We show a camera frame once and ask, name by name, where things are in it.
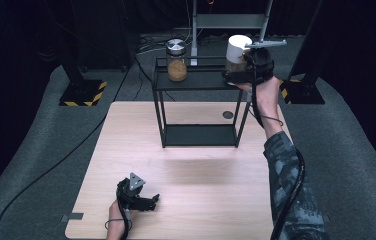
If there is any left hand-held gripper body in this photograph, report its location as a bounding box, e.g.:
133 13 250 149
115 172 148 212

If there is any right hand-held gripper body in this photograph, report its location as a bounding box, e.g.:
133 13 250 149
243 38 288 85

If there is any white cup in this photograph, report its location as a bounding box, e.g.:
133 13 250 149
223 34 254 77

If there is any glass jar with silver lid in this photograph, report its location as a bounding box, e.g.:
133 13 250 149
165 38 189 83

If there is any black metal two-tier shelf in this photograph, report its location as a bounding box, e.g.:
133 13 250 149
151 54 256 149

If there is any person's left hand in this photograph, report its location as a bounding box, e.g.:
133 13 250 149
106 198 134 232

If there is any person's right hand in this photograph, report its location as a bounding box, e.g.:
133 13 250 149
236 75 283 130

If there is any black stand with striped base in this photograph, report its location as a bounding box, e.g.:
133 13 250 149
58 49 108 107
277 0 326 105

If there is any dark curtain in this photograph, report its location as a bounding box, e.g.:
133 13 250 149
122 0 314 38

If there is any grey tape strip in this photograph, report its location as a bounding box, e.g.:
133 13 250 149
60 212 85 223

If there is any black wheeled cabinet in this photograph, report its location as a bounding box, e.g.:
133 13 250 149
72 0 138 73

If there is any grey metal frame stand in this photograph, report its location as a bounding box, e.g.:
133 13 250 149
190 0 274 70

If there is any long black floor cable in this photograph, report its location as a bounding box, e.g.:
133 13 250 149
0 65 131 240

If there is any tangle of floor cables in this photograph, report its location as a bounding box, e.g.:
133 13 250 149
135 30 230 56

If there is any thin black floor cable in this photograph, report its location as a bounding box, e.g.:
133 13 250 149
131 56 177 103

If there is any right hand-held gripper black cable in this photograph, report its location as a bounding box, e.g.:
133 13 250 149
247 83 307 240

